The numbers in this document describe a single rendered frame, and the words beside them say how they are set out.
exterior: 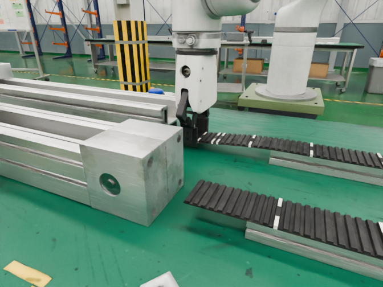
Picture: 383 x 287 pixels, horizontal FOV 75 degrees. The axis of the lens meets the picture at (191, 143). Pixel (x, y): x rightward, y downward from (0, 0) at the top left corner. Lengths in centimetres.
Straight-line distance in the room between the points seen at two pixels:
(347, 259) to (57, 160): 35
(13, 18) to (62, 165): 570
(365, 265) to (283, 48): 62
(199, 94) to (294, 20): 44
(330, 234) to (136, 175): 21
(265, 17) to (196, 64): 757
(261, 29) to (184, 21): 756
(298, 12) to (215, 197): 60
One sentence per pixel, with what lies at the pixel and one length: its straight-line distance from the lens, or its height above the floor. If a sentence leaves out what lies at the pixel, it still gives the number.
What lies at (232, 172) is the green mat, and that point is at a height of 78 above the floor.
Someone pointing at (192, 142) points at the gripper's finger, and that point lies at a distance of 48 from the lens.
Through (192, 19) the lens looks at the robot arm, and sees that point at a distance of 42.
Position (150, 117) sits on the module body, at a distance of 49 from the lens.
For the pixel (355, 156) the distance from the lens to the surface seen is 48.
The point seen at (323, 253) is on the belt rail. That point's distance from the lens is 31.
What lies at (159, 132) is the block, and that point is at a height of 87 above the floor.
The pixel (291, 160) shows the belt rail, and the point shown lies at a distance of 46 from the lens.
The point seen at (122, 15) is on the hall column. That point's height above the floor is 117.
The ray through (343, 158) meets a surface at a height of 81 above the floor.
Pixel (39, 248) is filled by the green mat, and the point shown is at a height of 78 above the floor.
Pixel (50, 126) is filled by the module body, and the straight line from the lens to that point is 48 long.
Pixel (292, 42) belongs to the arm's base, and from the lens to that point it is 80.
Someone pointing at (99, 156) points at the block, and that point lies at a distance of 31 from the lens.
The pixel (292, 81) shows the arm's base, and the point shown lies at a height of 86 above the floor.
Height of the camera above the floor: 100
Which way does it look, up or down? 25 degrees down
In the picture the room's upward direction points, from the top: straight up
